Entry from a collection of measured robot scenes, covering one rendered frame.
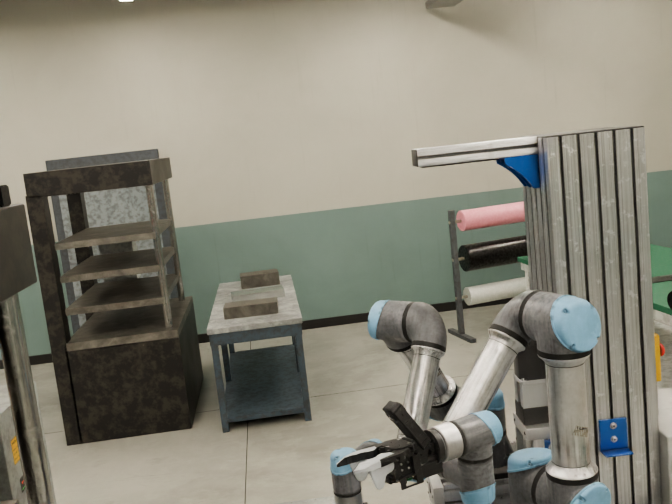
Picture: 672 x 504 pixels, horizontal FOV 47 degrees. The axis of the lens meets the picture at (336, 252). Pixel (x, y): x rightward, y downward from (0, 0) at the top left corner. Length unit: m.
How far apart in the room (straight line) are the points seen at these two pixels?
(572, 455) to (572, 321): 0.32
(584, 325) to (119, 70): 7.23
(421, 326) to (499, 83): 6.83
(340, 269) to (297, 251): 0.52
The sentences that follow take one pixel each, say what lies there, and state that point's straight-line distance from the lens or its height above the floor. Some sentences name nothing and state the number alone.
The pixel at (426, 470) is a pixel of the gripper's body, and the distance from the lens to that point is 1.62.
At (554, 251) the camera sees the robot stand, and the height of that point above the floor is 1.74.
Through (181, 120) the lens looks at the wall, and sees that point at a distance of 8.41.
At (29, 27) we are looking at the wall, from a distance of 8.76.
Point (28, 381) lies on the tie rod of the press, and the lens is 2.04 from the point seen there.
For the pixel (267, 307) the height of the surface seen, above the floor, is 0.86.
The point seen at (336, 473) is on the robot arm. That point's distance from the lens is 2.08.
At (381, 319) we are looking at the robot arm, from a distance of 2.19.
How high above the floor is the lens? 2.08
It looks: 9 degrees down
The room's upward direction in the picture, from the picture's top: 6 degrees counter-clockwise
